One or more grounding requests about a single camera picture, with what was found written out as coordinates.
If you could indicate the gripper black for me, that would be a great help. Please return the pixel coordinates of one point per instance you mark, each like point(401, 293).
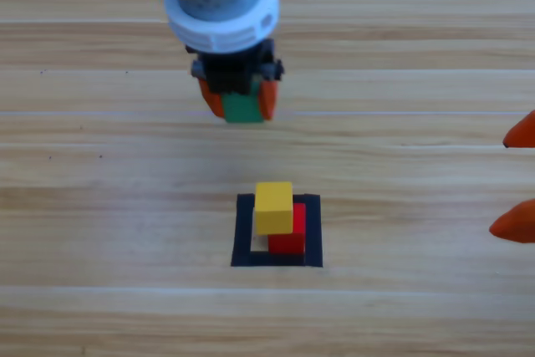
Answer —
point(227, 74)

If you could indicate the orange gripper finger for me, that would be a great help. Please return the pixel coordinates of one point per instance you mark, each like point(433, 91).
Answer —
point(522, 135)
point(514, 225)

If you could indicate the green wooden cube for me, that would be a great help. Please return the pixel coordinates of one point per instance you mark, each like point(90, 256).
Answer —
point(242, 110)

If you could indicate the yellow wooden cube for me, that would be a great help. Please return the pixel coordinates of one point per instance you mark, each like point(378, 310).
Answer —
point(273, 210)

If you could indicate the red wooden cube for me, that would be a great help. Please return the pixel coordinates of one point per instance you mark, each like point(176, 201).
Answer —
point(288, 244)

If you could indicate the black tape square outline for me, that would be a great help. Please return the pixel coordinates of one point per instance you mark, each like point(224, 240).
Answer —
point(242, 231)

